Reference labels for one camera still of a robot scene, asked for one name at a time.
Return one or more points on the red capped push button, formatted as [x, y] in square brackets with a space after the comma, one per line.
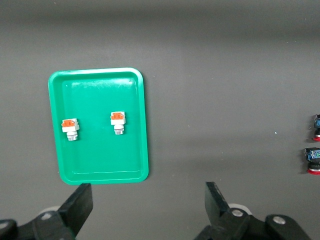
[317, 125]
[313, 160]

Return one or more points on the white orange push button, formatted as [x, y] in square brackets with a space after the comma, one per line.
[70, 125]
[118, 120]

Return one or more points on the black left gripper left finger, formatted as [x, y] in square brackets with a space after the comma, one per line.
[72, 212]

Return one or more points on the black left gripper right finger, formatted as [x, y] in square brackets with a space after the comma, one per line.
[220, 215]

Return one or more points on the green plastic tray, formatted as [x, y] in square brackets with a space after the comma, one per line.
[100, 155]

